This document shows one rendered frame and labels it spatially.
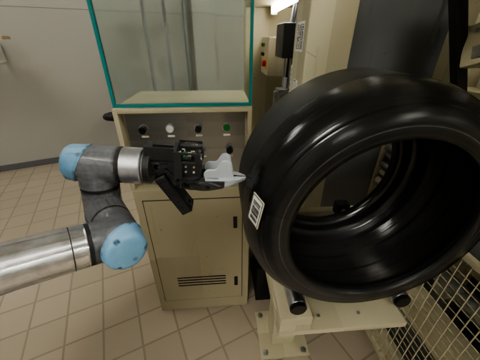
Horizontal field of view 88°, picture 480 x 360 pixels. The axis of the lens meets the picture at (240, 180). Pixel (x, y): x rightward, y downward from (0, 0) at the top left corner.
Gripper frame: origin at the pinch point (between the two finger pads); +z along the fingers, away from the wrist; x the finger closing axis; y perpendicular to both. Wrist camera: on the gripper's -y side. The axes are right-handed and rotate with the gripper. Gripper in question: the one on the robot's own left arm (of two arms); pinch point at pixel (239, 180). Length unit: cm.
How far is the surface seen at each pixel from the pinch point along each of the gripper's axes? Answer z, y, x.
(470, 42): 56, 32, 19
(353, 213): 40.9, -18.8, 15.1
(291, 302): 15.9, -29.9, -9.3
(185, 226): -18, -58, 51
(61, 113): -207, -82, 296
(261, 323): 29, -120, 38
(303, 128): 8.7, 15.0, -7.5
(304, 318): 20.1, -34.8, -10.5
